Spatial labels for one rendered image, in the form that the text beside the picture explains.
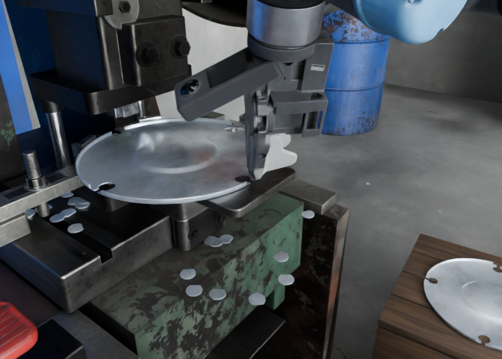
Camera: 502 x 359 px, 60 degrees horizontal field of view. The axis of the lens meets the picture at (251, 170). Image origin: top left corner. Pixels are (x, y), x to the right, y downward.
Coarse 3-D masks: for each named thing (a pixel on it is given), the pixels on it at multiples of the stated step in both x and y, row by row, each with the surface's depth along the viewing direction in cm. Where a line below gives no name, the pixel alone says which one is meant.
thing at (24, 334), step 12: (0, 312) 41; (12, 312) 41; (0, 324) 39; (12, 324) 39; (24, 324) 39; (0, 336) 38; (12, 336) 38; (24, 336) 38; (36, 336) 39; (0, 348) 37; (12, 348) 37; (24, 348) 38
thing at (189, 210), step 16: (240, 176) 60; (272, 176) 60; (288, 176) 61; (240, 192) 57; (256, 192) 57; (272, 192) 58; (160, 208) 66; (176, 208) 63; (192, 208) 65; (208, 208) 68; (224, 208) 54; (240, 208) 53; (176, 224) 65; (192, 224) 66; (208, 224) 69; (224, 224) 73; (176, 240) 66; (192, 240) 66
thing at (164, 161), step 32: (128, 128) 76; (160, 128) 76; (192, 128) 76; (224, 128) 76; (96, 160) 64; (128, 160) 64; (160, 160) 63; (192, 160) 63; (224, 160) 64; (128, 192) 56; (160, 192) 56; (192, 192) 56; (224, 192) 56
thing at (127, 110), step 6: (138, 102) 72; (120, 108) 69; (126, 108) 69; (132, 108) 70; (138, 108) 72; (108, 114) 70; (114, 114) 69; (120, 114) 70; (126, 114) 69; (132, 114) 70
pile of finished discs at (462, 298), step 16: (432, 272) 107; (448, 272) 107; (464, 272) 107; (480, 272) 107; (496, 272) 107; (432, 288) 102; (448, 288) 102; (464, 288) 102; (480, 288) 102; (496, 288) 102; (432, 304) 98; (448, 304) 98; (464, 304) 98; (480, 304) 97; (496, 304) 97; (448, 320) 94; (464, 320) 94; (480, 320) 94; (496, 320) 93; (496, 336) 90
